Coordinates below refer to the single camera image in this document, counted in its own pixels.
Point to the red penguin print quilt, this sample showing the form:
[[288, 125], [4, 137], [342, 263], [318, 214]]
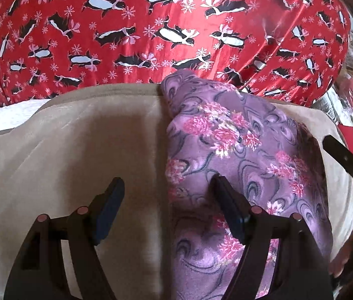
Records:
[[285, 49]]

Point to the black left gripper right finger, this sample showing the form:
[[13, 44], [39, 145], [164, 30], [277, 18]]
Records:
[[300, 270]]

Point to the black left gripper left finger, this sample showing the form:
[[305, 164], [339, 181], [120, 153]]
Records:
[[39, 270]]

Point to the beige fleece blanket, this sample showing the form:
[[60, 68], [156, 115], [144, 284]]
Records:
[[70, 151]]

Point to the purple floral cloth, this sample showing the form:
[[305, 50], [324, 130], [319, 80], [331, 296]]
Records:
[[268, 157]]

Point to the white paper sheet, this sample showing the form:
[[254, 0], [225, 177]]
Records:
[[16, 114]]

